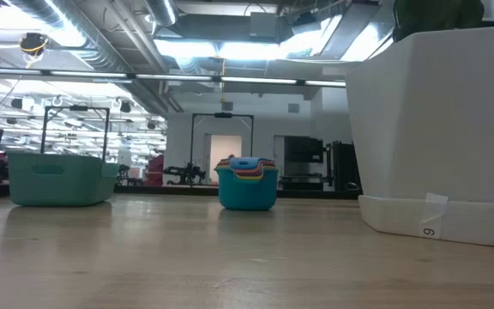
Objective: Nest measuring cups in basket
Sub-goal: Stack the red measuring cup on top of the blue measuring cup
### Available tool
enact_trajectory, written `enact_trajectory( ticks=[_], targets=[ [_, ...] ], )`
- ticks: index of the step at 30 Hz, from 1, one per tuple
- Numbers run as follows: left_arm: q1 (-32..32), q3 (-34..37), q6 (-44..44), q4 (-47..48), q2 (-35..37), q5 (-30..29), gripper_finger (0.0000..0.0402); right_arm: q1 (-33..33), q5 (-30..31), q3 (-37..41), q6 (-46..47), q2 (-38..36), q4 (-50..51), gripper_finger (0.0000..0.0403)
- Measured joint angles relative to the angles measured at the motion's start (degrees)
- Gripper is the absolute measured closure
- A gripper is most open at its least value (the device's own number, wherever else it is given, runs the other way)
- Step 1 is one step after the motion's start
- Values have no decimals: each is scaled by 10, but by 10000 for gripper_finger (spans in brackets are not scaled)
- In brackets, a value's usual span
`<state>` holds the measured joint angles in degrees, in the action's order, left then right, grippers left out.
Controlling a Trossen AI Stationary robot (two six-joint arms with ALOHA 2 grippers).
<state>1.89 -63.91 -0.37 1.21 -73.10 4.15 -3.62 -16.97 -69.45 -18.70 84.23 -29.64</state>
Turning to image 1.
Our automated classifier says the black legged robot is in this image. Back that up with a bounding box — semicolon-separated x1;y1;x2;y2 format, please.
163;161;208;186

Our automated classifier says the horizontal light bar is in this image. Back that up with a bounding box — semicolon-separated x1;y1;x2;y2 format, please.
0;67;347;88

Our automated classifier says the blue measuring cup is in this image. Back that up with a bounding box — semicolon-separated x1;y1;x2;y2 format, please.
228;156;266;171

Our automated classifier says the white tape label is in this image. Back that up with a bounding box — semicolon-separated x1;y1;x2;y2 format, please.
419;191;449;239

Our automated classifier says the black metal gantry frame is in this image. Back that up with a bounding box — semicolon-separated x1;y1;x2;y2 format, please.
190;112;256;185
39;104;111;162

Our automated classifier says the black wall cabinet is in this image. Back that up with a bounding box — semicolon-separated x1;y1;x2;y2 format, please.
283;136;324;164

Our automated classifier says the white plant pot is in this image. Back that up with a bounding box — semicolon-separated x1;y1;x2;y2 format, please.
345;24;494;248

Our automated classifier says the red machine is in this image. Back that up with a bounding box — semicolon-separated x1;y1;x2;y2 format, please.
145;154;166;187

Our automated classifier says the black equipment rack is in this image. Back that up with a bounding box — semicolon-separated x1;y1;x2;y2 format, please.
324;140;363;192

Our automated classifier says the teal plastic basket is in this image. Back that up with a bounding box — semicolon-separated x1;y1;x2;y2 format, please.
6;152;121;207

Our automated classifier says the green cactus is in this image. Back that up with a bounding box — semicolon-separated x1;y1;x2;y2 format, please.
392;0;486;44

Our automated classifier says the teal measuring cup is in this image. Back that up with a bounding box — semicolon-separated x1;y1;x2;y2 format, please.
214;166;280;211

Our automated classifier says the orange measuring cup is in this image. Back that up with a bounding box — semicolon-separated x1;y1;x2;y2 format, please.
215;158;278;175

